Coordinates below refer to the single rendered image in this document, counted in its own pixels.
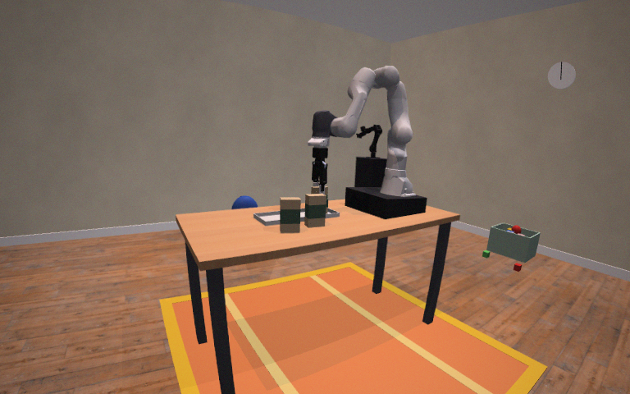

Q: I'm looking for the brown block with dark green band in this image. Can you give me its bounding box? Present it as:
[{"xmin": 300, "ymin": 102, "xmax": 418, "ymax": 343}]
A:
[
  {"xmin": 280, "ymin": 197, "xmax": 301, "ymax": 233},
  {"xmin": 304, "ymin": 194, "xmax": 326, "ymax": 228},
  {"xmin": 311, "ymin": 186, "xmax": 328, "ymax": 214}
]

